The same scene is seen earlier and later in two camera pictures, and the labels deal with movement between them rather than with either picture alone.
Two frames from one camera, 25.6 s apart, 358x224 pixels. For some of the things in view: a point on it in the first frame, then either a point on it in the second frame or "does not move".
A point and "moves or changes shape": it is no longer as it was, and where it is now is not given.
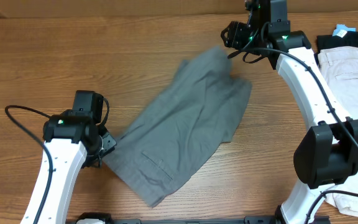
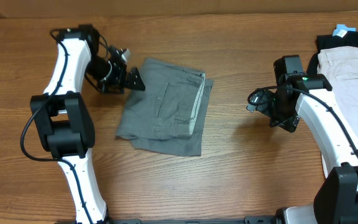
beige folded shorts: [352, 74] does not move
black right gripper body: [232, 34] -> [282, 121]
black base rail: [243, 221] does not move
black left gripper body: [107, 145] -> [107, 73]
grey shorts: [199, 109] moves or changes shape
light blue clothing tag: [342, 29] does not move
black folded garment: [351, 38] does not move
